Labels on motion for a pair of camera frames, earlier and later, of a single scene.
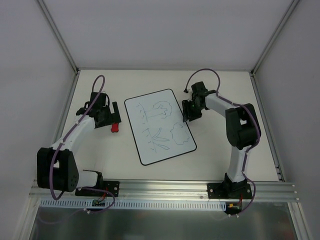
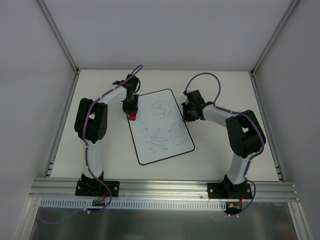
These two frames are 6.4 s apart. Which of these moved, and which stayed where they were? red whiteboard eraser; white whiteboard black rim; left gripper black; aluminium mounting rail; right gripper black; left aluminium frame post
Moved: left gripper black; red whiteboard eraser
Stayed: white whiteboard black rim; left aluminium frame post; right gripper black; aluminium mounting rail
